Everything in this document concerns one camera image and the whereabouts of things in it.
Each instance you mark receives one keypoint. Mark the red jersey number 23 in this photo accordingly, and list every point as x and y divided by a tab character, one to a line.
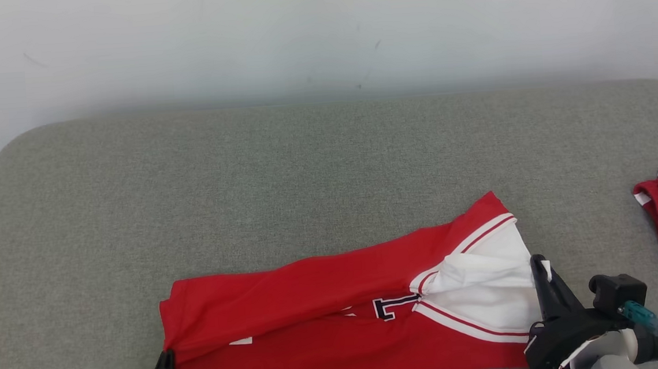
313	290

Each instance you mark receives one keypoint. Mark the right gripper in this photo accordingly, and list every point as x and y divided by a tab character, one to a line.
565	336

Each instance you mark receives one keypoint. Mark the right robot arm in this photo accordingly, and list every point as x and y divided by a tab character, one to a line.
601	356

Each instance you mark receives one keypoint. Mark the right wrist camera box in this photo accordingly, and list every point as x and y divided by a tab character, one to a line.
617	294

